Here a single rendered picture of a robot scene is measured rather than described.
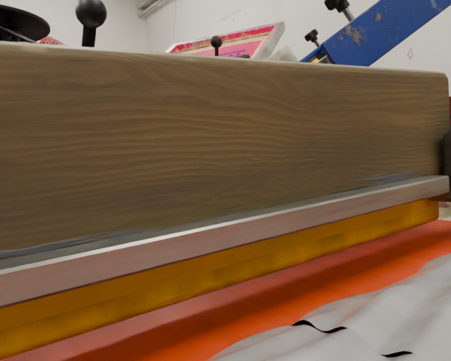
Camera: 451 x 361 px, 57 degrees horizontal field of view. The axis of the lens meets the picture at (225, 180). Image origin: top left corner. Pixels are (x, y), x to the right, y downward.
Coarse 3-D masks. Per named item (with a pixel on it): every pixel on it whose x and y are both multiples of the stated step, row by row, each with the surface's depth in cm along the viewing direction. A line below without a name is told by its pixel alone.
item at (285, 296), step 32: (448, 224) 30; (352, 256) 24; (384, 256) 23; (416, 256) 23; (224, 288) 20; (256, 288) 20; (288, 288) 19; (320, 288) 19; (352, 288) 19; (288, 320) 16
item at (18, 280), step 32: (352, 192) 21; (384, 192) 21; (416, 192) 23; (192, 224) 15; (224, 224) 15; (256, 224) 16; (288, 224) 17; (320, 224) 18; (32, 256) 12; (64, 256) 12; (96, 256) 12; (128, 256) 13; (160, 256) 14; (192, 256) 14; (0, 288) 11; (32, 288) 12; (64, 288) 12
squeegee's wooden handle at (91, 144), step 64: (0, 64) 12; (64, 64) 13; (128, 64) 14; (192, 64) 16; (256, 64) 18; (320, 64) 20; (0, 128) 12; (64, 128) 13; (128, 128) 14; (192, 128) 16; (256, 128) 18; (320, 128) 20; (384, 128) 23; (448, 128) 27; (0, 192) 12; (64, 192) 13; (128, 192) 14; (192, 192) 16; (256, 192) 18; (320, 192) 20; (0, 256) 12
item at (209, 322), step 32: (128, 320) 17; (160, 320) 17; (192, 320) 17; (224, 320) 16; (256, 320) 16; (32, 352) 15; (64, 352) 15; (96, 352) 15; (128, 352) 14; (160, 352) 14; (192, 352) 14
